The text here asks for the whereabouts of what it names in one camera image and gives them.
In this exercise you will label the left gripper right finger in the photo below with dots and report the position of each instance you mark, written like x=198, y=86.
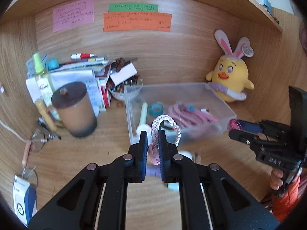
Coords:
x=209, y=197

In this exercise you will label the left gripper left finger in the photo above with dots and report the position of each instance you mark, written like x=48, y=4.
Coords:
x=96, y=197

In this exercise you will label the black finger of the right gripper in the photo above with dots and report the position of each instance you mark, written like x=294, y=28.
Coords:
x=249, y=127
x=245, y=137

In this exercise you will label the pink round container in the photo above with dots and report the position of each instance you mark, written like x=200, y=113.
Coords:
x=234, y=124

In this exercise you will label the pink pen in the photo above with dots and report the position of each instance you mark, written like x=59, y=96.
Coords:
x=195, y=110

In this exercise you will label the blue tape roll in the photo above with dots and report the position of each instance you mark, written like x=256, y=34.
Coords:
x=156, y=109
x=52, y=64

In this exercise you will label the person right hand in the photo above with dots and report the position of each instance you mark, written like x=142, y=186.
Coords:
x=276, y=179

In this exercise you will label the yellow chick plush toy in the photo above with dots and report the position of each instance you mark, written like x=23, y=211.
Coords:
x=229, y=78

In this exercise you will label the blue white carton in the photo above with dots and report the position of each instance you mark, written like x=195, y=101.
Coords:
x=25, y=200

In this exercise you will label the clear plastic storage bin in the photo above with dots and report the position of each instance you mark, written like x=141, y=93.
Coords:
x=174, y=97

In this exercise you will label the eyeglasses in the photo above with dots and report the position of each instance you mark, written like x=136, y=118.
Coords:
x=35, y=144

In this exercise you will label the brown lidded mug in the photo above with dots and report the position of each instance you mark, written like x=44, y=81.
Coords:
x=70, y=108

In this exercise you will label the yellow green spray bottle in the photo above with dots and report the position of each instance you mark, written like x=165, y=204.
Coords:
x=43, y=80

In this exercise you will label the white bowl of beads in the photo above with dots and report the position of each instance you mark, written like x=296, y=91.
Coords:
x=127, y=90

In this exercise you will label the white small box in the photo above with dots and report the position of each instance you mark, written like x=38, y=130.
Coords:
x=124, y=74

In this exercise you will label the stack of books and papers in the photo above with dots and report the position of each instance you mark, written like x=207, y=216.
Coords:
x=93, y=73

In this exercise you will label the blue tape roll on papers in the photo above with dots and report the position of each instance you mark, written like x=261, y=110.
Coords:
x=52, y=64

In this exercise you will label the orange sticky note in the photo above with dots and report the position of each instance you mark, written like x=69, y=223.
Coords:
x=128, y=21

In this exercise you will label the red white marker pen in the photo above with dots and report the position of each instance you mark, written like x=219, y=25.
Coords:
x=79, y=56

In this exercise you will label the green sticky note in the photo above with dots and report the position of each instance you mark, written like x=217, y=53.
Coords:
x=119, y=7

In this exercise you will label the pink sticky note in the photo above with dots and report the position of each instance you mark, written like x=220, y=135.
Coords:
x=71, y=15

